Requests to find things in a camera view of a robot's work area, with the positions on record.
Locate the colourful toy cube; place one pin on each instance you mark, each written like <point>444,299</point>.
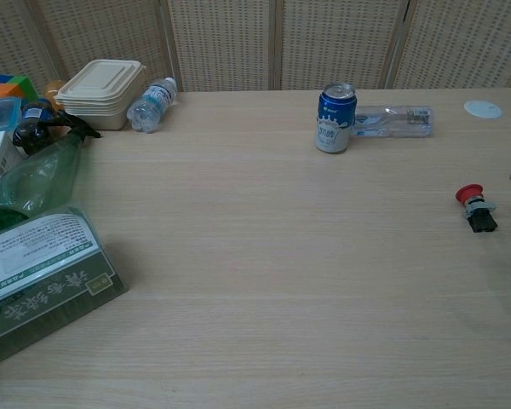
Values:
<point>10,86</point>

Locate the clear flat plastic bottle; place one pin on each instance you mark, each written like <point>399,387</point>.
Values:
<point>394,121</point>

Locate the red and black push button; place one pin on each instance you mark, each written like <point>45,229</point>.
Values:
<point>476,206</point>

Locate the small clear water bottle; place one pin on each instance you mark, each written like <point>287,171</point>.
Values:
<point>151,106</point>

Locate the dark bottle with blue label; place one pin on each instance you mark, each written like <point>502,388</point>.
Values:
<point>36,111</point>

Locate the green tea gift box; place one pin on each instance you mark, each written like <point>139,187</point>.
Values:
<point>42,277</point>

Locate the green spray bottle black trigger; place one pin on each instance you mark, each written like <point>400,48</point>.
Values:
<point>38,174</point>

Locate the orange round object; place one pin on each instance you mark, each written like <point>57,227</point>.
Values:
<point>53,90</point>

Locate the stacked beige lunch boxes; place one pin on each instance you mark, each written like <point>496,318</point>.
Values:
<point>100,96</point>

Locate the blue and white drink can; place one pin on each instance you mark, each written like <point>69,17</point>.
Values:
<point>334,121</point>

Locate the perforated folding screen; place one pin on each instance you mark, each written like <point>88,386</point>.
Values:
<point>255,42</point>

